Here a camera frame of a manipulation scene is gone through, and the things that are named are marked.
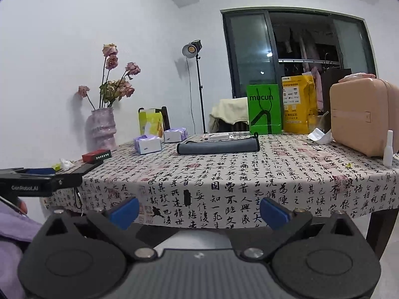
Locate dark framed window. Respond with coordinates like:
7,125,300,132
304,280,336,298
221,8,378,101

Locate black paper bag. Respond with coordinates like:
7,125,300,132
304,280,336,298
321,68,352,114

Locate crumpled white tissue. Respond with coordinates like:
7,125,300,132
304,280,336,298
52,158,74,172

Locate crumpled white paper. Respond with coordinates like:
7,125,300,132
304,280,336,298
307,128,333,144

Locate yellow snack bag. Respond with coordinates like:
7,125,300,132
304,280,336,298
138,108,164,138

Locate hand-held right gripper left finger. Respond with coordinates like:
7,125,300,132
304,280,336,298
29,197,158,262

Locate pink hard case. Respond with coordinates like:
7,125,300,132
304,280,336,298
329,78,399,157

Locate green paper bag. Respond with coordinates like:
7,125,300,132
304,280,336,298
247,84,283,136

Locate pink ribbed vase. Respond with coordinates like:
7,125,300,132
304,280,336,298
86,107,118,152

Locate clear glass cup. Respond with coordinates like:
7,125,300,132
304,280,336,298
308,114,328,133

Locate pink plastic wrap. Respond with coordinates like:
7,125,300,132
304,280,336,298
338,72,377,83

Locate dark wooden chair back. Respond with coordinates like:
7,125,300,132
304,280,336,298
161,106,171,131

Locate cream cloth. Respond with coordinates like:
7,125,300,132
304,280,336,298
209,97,250,124

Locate white flat box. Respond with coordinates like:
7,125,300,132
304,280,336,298
200,132,252,142

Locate grey pouch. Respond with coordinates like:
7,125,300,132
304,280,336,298
176,136,261,155

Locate yellow paper bag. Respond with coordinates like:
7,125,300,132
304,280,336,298
281,75,319,133

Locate red flat box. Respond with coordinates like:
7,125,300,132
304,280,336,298
82,151,103,163

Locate person's left forearm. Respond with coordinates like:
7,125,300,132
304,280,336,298
0,197,43,299

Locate calligraphy print tablecloth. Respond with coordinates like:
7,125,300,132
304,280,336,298
40,132,399,230

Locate white small bottle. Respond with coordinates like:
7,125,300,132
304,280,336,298
382,130,395,167

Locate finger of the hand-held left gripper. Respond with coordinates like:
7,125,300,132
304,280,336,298
50,161,103,191
0,167,57,179

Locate dried pink roses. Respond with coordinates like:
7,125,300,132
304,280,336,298
78,43,142,111

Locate studio light on stand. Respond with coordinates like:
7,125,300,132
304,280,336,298
182,39,209,135

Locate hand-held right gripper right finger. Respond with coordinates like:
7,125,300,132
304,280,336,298
240,197,371,260

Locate pink hanging garment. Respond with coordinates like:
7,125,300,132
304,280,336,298
299,31,323,108

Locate purple tissue pack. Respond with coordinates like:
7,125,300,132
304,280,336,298
163,126,188,143
134,134,162,155

